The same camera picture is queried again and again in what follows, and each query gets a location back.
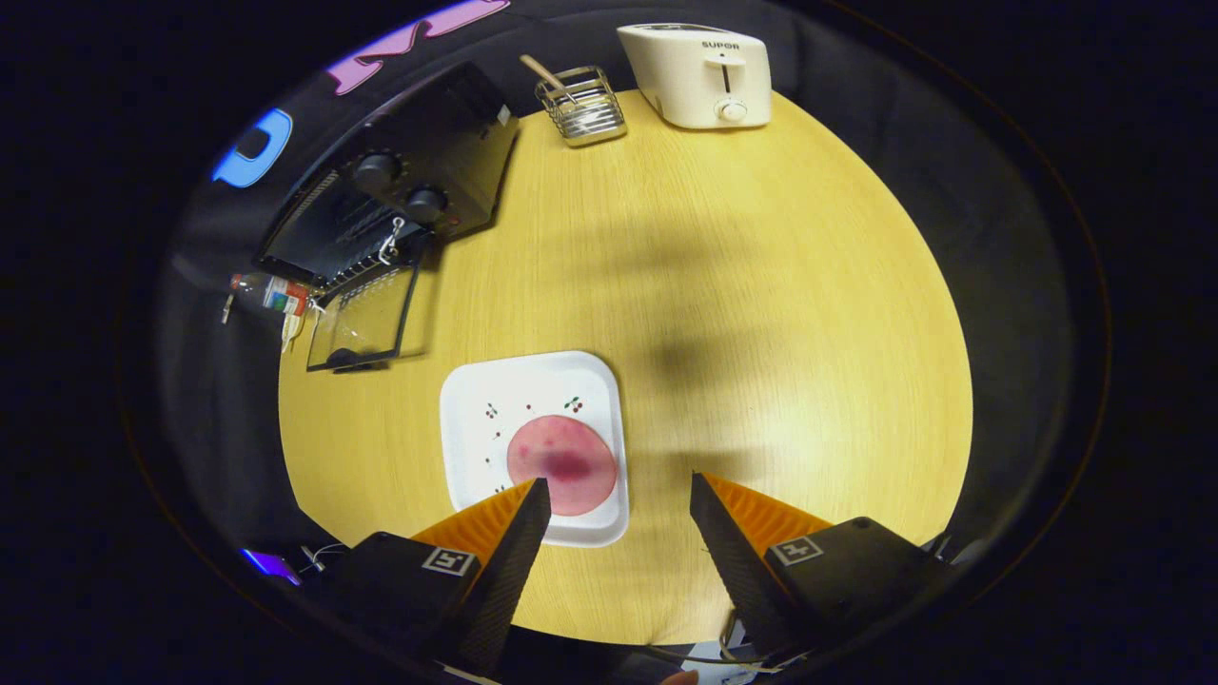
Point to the pink round meat slice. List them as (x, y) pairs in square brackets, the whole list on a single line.
[(571, 466)]

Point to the clear plastic bottle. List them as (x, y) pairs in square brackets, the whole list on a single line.
[(276, 293)]

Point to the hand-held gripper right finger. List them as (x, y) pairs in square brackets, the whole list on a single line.
[(733, 571)]

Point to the white pop-up toaster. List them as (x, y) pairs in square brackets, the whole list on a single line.
[(685, 81)]

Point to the black toaster oven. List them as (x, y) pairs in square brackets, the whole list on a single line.
[(447, 133)]

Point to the wooden stick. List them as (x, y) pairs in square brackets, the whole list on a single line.
[(540, 68)]

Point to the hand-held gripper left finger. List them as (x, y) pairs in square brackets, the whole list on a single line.
[(514, 571)]

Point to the small white dish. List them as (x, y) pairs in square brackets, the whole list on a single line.
[(291, 333)]

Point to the white square plate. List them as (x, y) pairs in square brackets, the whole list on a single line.
[(485, 457)]

